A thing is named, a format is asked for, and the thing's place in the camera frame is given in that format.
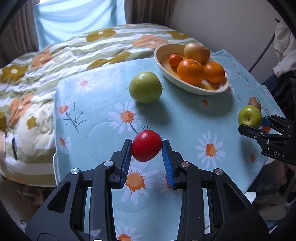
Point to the white hanging garment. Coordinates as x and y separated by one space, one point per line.
284 46

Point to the light blue window cloth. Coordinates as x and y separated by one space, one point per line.
58 21

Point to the green apple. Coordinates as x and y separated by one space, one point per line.
250 116
145 88

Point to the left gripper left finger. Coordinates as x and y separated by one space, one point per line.
80 207

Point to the left brown curtain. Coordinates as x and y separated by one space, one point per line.
18 31

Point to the wrinkled brown apple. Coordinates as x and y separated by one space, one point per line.
197 52

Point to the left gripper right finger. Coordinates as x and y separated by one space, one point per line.
213 207

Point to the red cherry tomato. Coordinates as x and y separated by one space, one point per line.
146 145

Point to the large orange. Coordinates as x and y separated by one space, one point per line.
191 71

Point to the small mandarin in bowl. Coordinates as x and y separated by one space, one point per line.
174 60

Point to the brown curtain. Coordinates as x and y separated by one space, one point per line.
18 31
148 11

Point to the striped floral quilt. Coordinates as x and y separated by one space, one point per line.
28 86

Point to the small mandarin on table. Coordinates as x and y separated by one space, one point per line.
266 128

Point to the medium orange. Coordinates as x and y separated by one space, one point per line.
214 72

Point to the right brown curtain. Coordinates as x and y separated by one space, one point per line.
148 11

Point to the brown kiwi with sticker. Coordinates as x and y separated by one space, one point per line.
254 101

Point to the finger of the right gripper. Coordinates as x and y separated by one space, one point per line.
250 132
266 121

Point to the blue daisy tablecloth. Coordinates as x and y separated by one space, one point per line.
95 114

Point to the cream yellow duck bowl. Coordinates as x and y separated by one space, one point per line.
205 88

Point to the person's right hand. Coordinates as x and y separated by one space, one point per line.
281 174

